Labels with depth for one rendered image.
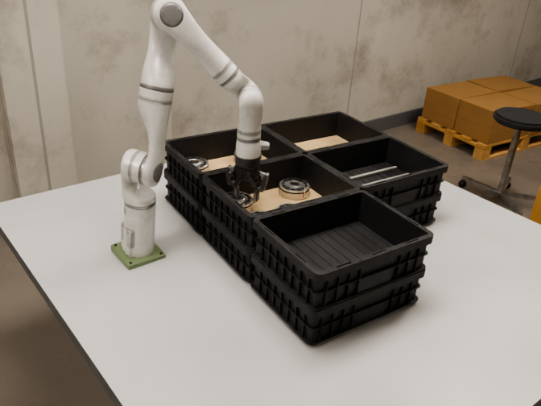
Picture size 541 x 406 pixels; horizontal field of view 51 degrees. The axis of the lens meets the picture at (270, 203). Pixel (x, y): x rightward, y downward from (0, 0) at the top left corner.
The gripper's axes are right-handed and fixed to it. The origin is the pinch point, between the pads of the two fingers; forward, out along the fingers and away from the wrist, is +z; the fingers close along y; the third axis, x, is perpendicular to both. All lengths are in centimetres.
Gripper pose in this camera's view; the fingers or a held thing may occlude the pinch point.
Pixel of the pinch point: (245, 196)
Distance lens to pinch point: 174.6
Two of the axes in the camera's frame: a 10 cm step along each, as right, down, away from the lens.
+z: -0.6, 8.7, 4.8
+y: 9.5, 2.0, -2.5
